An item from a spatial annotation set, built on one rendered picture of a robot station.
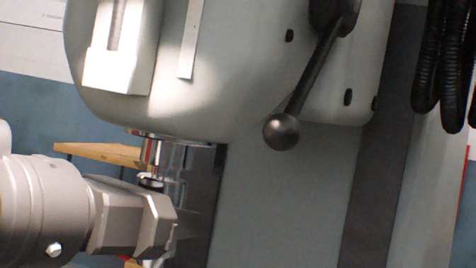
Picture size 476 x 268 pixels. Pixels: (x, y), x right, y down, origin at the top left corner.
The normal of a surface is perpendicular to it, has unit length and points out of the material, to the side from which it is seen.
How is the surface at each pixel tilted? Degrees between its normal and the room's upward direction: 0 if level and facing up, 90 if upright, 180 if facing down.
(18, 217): 83
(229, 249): 90
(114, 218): 90
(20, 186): 53
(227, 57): 102
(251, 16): 90
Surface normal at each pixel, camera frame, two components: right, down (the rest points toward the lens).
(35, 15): -0.36, -0.01
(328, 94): 0.10, 0.07
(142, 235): -0.66, -0.10
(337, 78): 0.39, 0.12
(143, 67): 0.92, 0.18
